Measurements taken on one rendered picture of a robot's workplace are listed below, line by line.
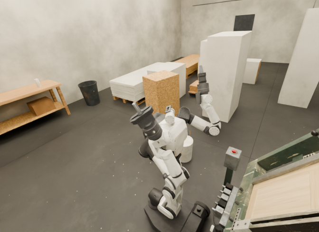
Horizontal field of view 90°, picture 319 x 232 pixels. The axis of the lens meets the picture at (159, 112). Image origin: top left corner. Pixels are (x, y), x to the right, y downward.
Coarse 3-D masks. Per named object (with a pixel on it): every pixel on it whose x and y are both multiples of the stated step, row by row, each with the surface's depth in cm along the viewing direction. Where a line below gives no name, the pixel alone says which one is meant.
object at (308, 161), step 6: (312, 156) 96; (318, 156) 93; (294, 162) 105; (300, 162) 101; (306, 162) 97; (312, 162) 94; (318, 162) 93; (282, 168) 110; (288, 168) 106; (294, 168) 102; (300, 168) 100; (264, 174) 122; (270, 174) 116; (276, 174) 112; (282, 174) 109; (258, 180) 123; (264, 180) 119
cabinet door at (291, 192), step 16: (288, 176) 103; (304, 176) 93; (256, 192) 117; (272, 192) 105; (288, 192) 94; (304, 192) 86; (256, 208) 105; (272, 208) 95; (288, 208) 86; (304, 208) 79
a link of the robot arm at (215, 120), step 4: (208, 112) 124; (212, 112) 124; (208, 116) 128; (212, 116) 125; (216, 116) 125; (212, 120) 126; (216, 120) 125; (212, 124) 129; (216, 124) 125; (220, 124) 127
